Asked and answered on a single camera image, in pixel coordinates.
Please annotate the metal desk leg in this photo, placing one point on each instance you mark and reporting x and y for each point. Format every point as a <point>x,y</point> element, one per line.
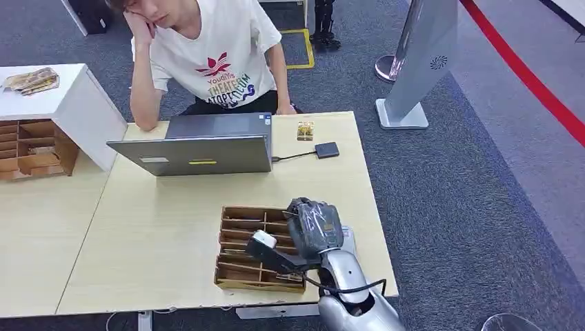
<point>145,320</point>

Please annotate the person's right hand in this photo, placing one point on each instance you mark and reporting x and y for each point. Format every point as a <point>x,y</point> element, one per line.
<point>141,32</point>

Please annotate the wooden slotted card box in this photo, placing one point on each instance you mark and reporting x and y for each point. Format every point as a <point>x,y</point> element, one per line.
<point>247,269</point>

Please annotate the person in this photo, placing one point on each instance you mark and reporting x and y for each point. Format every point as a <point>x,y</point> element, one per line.
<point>219,45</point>

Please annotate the white cabinet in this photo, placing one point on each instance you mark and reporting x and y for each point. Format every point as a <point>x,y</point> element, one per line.
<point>77,105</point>

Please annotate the person's left hand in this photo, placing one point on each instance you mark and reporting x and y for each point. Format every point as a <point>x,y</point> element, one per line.
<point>287,109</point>

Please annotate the wooden compartment box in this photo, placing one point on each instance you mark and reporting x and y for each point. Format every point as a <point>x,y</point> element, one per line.
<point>36,151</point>

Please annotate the metal desk bracket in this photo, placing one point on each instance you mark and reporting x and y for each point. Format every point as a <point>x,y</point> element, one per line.
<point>274,311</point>

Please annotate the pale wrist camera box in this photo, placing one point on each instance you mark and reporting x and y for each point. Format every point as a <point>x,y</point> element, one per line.
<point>265,239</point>

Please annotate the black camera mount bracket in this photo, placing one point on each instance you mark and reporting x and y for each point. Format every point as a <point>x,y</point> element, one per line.
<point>279,261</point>

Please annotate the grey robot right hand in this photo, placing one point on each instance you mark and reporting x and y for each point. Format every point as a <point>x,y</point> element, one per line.
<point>315,228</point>

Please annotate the grey laptop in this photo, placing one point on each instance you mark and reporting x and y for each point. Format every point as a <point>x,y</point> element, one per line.
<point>205,153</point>

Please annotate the grey kiosk stand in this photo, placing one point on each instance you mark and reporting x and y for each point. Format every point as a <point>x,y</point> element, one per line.
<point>425,59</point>

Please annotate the red barrier belt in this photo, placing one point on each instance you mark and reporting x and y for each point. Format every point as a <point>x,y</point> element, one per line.
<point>525,75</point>

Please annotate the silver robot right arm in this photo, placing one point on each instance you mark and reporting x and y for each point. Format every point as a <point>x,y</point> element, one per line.
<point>347,274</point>

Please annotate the clear glass dome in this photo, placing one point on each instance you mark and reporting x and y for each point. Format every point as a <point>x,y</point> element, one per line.
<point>509,323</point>

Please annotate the black box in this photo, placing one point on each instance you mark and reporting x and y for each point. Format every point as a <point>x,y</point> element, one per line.
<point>93,16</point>

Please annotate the yellow printed card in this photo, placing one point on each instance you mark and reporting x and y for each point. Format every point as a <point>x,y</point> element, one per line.
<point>305,131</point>

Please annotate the chrome stanchion base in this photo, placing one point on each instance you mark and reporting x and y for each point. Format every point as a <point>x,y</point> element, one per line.
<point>385,68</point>

